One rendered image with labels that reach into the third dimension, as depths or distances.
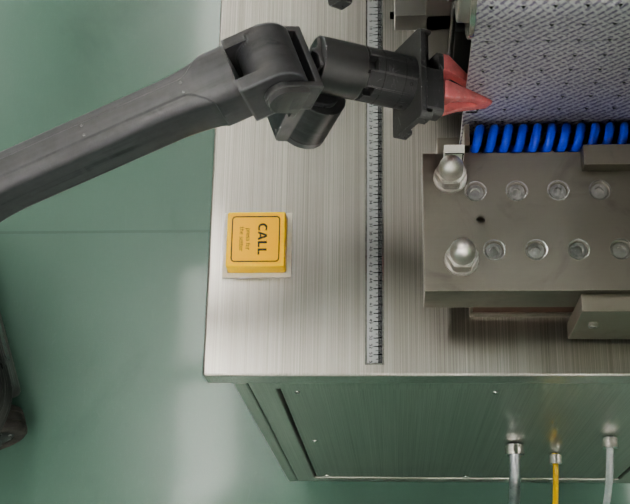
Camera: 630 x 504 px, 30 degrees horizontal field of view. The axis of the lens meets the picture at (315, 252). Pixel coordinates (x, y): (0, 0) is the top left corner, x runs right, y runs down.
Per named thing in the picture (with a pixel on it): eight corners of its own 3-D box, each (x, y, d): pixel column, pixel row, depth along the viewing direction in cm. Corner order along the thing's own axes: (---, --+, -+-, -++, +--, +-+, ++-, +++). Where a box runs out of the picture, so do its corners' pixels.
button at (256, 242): (230, 218, 143) (227, 211, 140) (287, 218, 142) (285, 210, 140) (227, 273, 140) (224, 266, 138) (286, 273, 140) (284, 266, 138)
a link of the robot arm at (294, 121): (276, 91, 112) (249, 24, 116) (236, 164, 120) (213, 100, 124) (382, 92, 118) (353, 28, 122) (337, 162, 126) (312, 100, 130)
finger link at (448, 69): (474, 151, 128) (397, 136, 124) (472, 92, 130) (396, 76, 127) (507, 127, 122) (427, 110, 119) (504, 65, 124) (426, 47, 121)
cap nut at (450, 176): (433, 162, 129) (434, 145, 125) (466, 162, 129) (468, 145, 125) (433, 193, 128) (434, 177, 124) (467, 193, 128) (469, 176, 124)
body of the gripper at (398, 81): (408, 142, 125) (344, 130, 122) (407, 57, 128) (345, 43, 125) (437, 118, 119) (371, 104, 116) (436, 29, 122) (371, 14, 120)
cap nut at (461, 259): (443, 243, 126) (445, 229, 122) (478, 243, 126) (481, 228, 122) (444, 276, 125) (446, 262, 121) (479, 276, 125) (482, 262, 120)
